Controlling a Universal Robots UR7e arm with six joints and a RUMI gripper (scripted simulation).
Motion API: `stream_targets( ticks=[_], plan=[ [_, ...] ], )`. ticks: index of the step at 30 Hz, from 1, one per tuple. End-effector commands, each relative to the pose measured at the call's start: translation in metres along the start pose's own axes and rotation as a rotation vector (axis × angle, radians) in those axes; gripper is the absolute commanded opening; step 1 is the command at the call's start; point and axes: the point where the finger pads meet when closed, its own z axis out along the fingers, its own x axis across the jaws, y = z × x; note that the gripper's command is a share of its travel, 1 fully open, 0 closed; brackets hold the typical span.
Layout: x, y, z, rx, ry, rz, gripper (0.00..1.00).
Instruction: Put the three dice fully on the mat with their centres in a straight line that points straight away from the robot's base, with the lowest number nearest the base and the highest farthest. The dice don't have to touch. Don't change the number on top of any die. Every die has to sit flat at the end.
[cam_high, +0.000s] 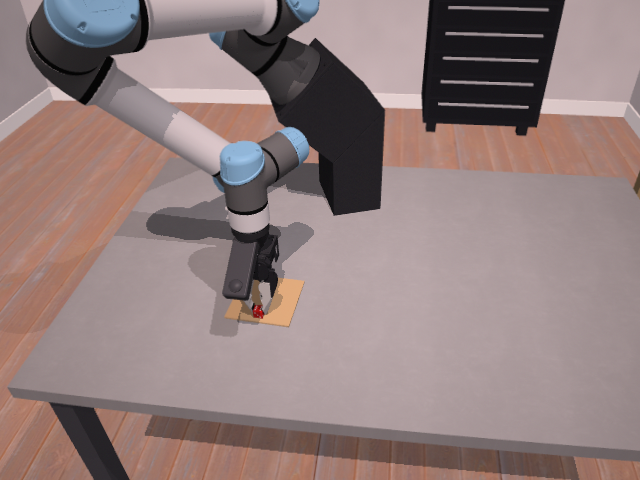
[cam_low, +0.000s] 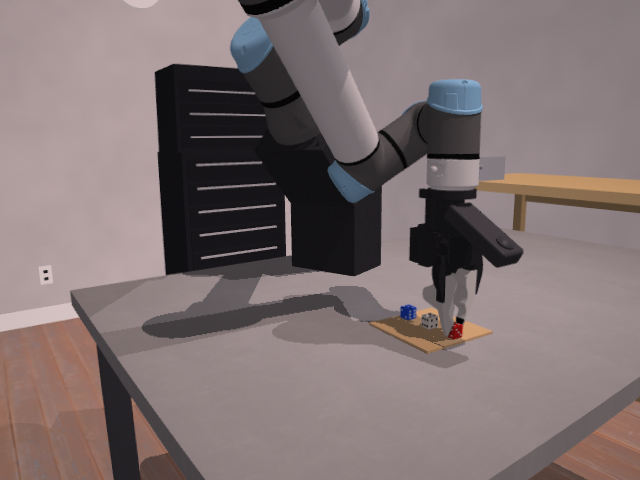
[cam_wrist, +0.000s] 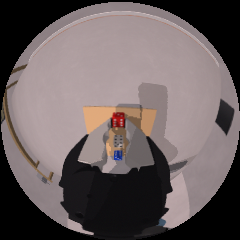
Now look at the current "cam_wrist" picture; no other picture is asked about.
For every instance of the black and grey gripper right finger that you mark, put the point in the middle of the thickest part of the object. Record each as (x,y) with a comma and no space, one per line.
(144,154)

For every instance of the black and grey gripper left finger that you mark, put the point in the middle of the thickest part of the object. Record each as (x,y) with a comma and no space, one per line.
(88,152)

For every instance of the orange mat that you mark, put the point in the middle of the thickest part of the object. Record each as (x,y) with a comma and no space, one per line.
(142,118)

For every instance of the blue die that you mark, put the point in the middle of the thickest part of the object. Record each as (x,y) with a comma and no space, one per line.
(117,154)

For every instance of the white die with black pips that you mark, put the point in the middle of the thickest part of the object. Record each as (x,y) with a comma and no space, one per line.
(118,141)

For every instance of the red die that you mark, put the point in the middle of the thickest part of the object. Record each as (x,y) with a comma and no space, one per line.
(118,119)

